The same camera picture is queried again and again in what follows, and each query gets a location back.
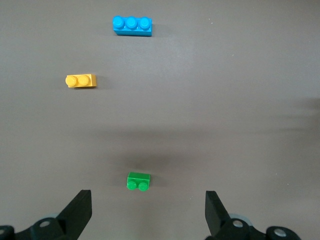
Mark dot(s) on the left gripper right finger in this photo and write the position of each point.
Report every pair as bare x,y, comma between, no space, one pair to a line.
220,227

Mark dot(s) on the yellow two-stud block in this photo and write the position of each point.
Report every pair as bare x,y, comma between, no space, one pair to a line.
87,80

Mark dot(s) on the green two-stud block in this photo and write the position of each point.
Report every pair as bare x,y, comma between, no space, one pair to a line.
138,178

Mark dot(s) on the blue three-stud block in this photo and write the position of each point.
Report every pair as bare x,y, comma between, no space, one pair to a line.
132,30

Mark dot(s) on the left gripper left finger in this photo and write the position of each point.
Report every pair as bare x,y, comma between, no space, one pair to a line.
67,225

